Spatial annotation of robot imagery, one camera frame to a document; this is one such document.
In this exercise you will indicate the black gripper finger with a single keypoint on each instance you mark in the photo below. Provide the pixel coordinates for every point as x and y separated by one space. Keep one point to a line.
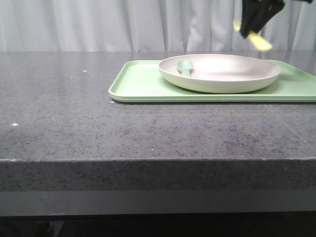
266 10
252 16

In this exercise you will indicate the white pleated curtain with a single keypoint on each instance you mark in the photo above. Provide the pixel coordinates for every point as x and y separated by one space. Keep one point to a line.
120 25

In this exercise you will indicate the yellow plastic fork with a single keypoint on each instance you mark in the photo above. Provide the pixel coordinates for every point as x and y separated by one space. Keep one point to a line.
259 42

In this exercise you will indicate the pale green plastic spoon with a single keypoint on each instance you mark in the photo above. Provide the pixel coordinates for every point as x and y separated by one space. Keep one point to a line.
185 67

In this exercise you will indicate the beige round plate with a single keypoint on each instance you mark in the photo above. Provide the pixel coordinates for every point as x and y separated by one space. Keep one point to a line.
220 73

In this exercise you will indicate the light green tray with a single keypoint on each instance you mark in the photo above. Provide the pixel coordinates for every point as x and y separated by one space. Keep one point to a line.
141 82

